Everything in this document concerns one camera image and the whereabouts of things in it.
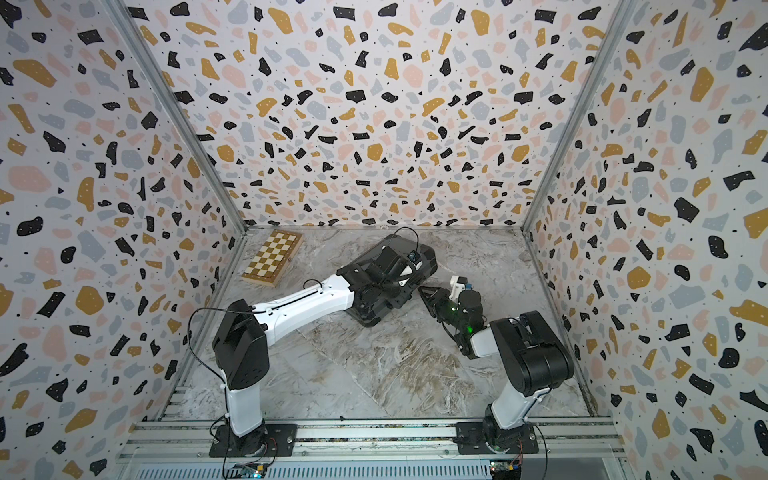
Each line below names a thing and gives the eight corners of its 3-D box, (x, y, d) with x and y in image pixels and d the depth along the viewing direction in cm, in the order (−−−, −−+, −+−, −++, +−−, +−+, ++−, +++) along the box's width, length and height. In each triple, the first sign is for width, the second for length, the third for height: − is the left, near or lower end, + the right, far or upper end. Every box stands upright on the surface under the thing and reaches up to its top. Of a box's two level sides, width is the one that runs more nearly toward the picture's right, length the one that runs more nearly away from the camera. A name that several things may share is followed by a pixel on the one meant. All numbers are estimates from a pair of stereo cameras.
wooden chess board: (245, 281, 107) (241, 275, 105) (277, 235, 122) (274, 228, 120) (277, 287, 106) (274, 281, 103) (305, 239, 121) (303, 233, 118)
